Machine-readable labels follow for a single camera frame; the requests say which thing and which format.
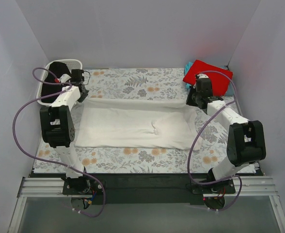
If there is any white t shirt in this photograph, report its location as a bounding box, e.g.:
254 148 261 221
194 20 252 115
76 98 197 150

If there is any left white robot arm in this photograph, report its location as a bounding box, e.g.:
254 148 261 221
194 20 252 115
40 69 91 194

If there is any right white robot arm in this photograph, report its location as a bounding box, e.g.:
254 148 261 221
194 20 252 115
186 73 266 193

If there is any white plastic basket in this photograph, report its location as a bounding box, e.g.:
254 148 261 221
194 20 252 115
36 59 82 98

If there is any black t shirt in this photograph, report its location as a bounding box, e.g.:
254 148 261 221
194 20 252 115
41 62 71 104

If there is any red folded t shirt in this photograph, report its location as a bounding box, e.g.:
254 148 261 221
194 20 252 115
182 59 234 97

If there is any blue folded t shirt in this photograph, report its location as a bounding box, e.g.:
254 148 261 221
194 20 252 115
183 61 234 97

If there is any floral table mat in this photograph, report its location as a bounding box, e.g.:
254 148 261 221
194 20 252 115
32 67 257 174

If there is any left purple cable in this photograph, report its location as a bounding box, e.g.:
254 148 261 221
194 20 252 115
12 67 107 217

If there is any purple cable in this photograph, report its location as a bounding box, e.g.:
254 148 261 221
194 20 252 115
187 70 243 212
12 67 107 217

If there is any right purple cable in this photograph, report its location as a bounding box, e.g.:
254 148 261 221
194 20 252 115
187 70 243 212

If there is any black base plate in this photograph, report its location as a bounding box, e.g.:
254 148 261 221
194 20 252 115
95 173 221 205

